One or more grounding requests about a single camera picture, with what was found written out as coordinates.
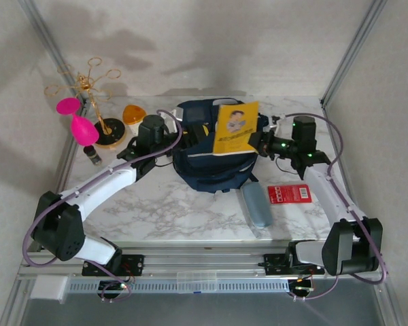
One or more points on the yellow paperback book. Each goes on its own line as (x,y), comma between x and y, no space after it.
(236,132)

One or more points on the navy blue student backpack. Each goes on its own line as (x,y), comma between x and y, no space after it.
(217,173)

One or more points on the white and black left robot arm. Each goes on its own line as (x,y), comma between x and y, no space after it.
(102,183)

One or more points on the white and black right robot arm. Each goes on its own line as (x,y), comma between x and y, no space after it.
(333,193)

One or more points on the white cup with orange lid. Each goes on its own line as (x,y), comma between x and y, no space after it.
(132,115)

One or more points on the red card packet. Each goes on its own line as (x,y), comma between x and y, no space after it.
(289,194)

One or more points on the small dark bottle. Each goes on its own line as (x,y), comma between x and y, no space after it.
(93,156)

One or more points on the blue-grey glasses case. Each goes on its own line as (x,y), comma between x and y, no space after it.
(257,203)

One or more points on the pink plastic goblet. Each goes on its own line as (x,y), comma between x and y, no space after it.
(83,130)

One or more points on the clear plastic compartment box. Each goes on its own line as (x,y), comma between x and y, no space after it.
(197,280)

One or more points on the small circuit board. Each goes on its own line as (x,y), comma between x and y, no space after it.
(120,287)
(302,288)

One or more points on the white foam block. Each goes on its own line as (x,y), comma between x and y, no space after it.
(49,288)

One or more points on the aluminium frame post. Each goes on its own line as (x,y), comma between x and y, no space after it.
(354,51)
(50,44)

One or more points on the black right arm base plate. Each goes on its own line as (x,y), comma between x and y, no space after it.
(275,265)

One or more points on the aluminium table frame rails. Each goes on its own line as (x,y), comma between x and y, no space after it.
(204,259)

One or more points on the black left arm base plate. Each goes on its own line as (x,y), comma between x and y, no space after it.
(132,265)

